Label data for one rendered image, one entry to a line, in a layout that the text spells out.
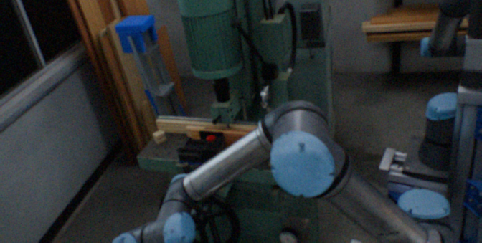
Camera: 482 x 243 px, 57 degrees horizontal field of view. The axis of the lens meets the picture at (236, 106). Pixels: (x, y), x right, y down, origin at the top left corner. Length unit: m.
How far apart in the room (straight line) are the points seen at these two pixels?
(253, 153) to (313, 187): 0.21
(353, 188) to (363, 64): 3.22
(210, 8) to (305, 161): 0.70
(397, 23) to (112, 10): 2.04
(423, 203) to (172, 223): 0.59
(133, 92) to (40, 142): 0.66
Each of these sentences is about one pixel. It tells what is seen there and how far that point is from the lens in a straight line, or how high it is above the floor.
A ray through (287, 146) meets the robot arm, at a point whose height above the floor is 1.35.
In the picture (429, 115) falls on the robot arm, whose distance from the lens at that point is 1.57.
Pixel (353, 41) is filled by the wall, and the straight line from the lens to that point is 3.98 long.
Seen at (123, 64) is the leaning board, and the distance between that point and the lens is 2.93.
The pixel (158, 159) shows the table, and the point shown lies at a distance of 1.66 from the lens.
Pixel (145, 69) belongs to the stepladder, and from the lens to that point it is 2.41.
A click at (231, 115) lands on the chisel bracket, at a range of 1.57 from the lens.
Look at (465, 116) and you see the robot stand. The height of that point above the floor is 1.18.
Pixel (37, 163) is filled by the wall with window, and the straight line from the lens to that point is 2.76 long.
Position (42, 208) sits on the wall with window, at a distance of 2.83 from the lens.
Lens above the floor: 1.82
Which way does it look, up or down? 29 degrees down
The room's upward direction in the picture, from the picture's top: 9 degrees counter-clockwise
